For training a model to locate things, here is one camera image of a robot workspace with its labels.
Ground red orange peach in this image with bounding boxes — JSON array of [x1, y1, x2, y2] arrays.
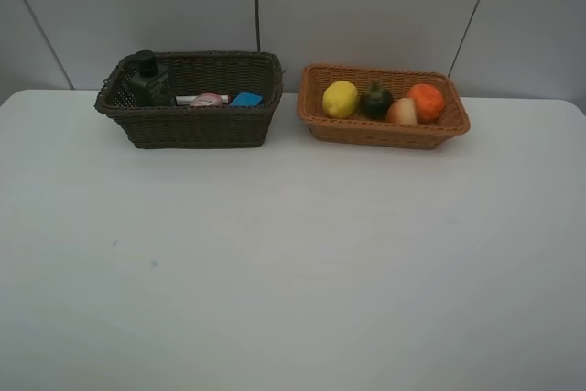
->
[[386, 98, 418, 125]]

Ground orange wicker basket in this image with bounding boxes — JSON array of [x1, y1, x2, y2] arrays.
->
[[297, 63, 471, 149]]

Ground yellow lemon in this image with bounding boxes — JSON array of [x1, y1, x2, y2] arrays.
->
[[322, 81, 359, 119]]

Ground white marker pink caps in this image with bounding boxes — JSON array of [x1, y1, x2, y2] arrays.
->
[[176, 95, 231, 106]]

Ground dark brown wicker basket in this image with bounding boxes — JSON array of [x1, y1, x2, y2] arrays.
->
[[94, 51, 283, 149]]

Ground orange tangerine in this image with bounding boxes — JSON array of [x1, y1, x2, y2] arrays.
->
[[407, 83, 445, 124]]

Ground dark green pump bottle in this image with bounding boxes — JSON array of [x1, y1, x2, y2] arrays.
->
[[130, 50, 177, 107]]

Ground dark purple mangosteen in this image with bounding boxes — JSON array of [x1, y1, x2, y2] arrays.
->
[[359, 81, 394, 120]]

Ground pink bottle white cap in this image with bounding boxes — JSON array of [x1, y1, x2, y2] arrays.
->
[[190, 92, 224, 107]]

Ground black felt whiteboard eraser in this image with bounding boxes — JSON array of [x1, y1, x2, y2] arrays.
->
[[229, 92, 263, 107]]

